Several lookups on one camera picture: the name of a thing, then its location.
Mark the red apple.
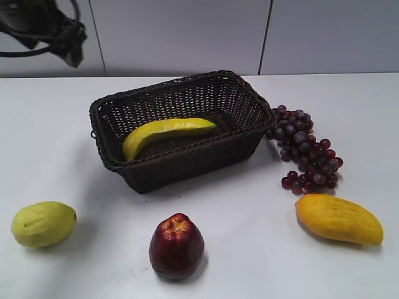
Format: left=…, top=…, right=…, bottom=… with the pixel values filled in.
left=149, top=213, right=204, bottom=280

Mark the purple grape bunch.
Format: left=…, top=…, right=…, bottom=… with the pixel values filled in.
left=266, top=105, right=343, bottom=195

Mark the black cable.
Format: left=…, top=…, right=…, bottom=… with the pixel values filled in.
left=0, top=0, right=79, bottom=59

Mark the yellow banana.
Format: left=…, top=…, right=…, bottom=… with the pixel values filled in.
left=122, top=118, right=216, bottom=161

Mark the yellow-orange mango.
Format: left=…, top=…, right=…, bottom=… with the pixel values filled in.
left=295, top=194, right=384, bottom=246

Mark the yellow-green lemon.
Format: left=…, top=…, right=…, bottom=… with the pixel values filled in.
left=11, top=201, right=77, bottom=248

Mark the dark woven basket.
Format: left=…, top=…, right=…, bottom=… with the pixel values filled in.
left=89, top=70, right=276, bottom=193

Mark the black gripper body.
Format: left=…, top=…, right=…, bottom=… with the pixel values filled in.
left=1, top=1, right=87, bottom=68

